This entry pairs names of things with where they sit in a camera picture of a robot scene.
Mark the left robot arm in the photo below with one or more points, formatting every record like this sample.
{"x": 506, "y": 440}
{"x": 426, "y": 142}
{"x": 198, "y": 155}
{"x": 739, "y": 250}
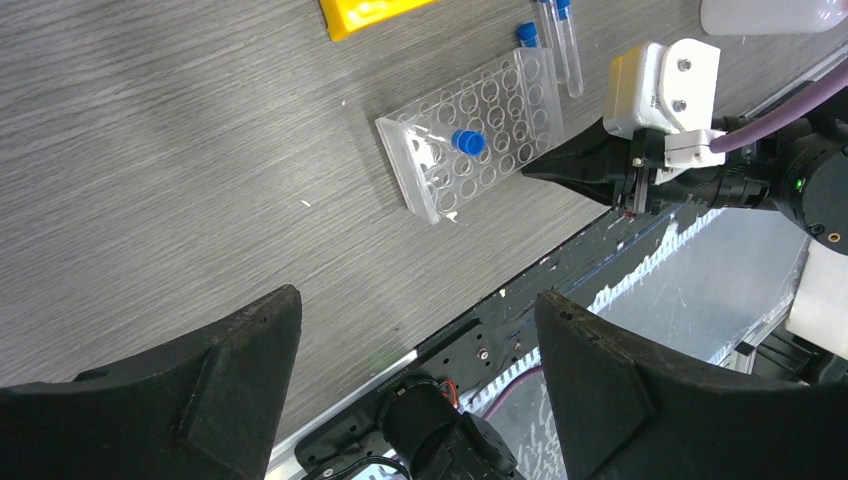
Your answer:
{"x": 433, "y": 440}

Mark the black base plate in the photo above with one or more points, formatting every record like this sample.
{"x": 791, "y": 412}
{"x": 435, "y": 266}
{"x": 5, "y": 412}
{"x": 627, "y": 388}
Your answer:
{"x": 477, "y": 355}

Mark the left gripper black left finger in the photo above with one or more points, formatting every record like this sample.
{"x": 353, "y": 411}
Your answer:
{"x": 205, "y": 405}

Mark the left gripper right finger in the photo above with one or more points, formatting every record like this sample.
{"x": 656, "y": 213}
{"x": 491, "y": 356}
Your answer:
{"x": 626, "y": 407}

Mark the yellow test tube rack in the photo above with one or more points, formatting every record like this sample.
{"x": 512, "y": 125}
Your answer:
{"x": 346, "y": 17}

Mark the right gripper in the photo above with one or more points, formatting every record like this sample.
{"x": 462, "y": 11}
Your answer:
{"x": 627, "y": 173}

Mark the blue capped tube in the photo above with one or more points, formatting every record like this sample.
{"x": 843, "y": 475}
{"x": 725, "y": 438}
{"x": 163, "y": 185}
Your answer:
{"x": 569, "y": 49}
{"x": 468, "y": 142}
{"x": 554, "y": 37}
{"x": 527, "y": 35}

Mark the red capped wash bottle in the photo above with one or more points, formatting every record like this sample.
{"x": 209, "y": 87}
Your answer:
{"x": 770, "y": 17}

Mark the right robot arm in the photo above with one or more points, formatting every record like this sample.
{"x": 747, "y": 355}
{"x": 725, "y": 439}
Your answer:
{"x": 799, "y": 170}

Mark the clear well plate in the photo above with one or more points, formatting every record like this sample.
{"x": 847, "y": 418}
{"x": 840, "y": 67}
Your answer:
{"x": 513, "y": 101}

